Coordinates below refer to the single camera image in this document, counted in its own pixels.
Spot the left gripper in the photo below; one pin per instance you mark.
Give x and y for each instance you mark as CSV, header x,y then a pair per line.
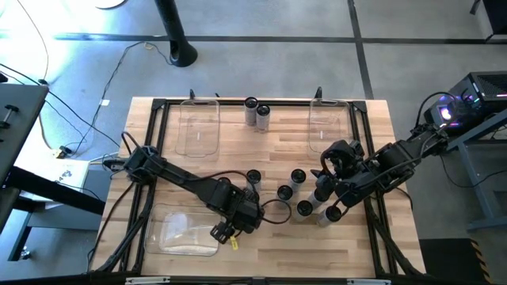
x,y
245,213

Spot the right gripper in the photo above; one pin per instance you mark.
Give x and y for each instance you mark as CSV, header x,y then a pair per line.
x,y
344,156

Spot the white Celsius can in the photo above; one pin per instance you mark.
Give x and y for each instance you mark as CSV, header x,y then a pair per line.
x,y
332,214
254,176
315,200

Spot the blue-band Celsius can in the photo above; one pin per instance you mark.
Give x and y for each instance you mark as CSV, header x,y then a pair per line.
x,y
298,176
284,192

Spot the clear plastic bin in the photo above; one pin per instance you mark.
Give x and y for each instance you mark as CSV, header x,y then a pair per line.
x,y
198,118
178,229
328,118

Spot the red-band Celsius can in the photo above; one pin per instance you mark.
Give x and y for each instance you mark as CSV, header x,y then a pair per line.
x,y
250,115
263,122

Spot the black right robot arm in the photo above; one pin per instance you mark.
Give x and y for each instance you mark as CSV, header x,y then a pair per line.
x,y
396,158

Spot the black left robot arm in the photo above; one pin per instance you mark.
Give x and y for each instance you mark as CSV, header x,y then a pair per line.
x,y
186,180

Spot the yellow tag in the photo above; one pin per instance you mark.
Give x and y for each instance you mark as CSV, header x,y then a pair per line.
x,y
234,244

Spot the black clamp hook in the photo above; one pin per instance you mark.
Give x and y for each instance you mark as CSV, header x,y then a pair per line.
x,y
319,93
192,95

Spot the black hazard-striped box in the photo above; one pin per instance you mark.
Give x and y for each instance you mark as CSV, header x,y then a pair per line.
x,y
447,261

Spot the grey metal bench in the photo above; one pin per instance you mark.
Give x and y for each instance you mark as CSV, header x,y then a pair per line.
x,y
480,198

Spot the white cardboard box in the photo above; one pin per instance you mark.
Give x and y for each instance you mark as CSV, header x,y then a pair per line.
x,y
75,176

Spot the white paper tag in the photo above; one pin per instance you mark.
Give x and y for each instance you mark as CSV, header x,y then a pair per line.
x,y
105,102

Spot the black power adapter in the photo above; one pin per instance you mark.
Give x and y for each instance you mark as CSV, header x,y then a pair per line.
x,y
63,151

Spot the black desktop computer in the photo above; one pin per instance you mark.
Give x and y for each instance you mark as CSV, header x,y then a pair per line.
x,y
487,91

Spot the black stand pole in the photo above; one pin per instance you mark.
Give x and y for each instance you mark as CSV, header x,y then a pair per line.
x,y
180,47

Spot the caster wheel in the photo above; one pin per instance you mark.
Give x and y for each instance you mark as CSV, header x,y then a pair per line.
x,y
24,253

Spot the grey side desk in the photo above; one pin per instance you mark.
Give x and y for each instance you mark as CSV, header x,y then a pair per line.
x,y
24,118

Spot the black cabinet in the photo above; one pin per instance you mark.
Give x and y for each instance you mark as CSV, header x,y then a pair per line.
x,y
500,16

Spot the black screw clamp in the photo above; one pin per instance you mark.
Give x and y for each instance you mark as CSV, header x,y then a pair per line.
x,y
12,108

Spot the silver metal bracket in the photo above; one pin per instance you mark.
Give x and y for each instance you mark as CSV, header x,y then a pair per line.
x,y
148,280
369,282

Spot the black desk leg frame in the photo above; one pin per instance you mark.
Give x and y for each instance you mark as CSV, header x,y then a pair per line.
x,y
59,192

